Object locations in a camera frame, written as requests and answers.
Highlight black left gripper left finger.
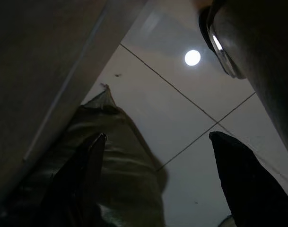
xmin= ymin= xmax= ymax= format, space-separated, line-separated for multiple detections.
xmin=39 ymin=132 xmax=108 ymax=227

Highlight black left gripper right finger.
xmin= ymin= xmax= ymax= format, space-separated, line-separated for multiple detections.
xmin=209 ymin=131 xmax=288 ymax=227

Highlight olive green plastic bag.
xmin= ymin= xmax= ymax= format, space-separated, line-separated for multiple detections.
xmin=16 ymin=84 xmax=169 ymax=227

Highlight beige cabinet front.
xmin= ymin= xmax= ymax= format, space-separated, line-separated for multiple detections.
xmin=0 ymin=0 xmax=149 ymax=209

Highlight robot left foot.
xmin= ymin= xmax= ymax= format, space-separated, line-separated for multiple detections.
xmin=198 ymin=0 xmax=247 ymax=80

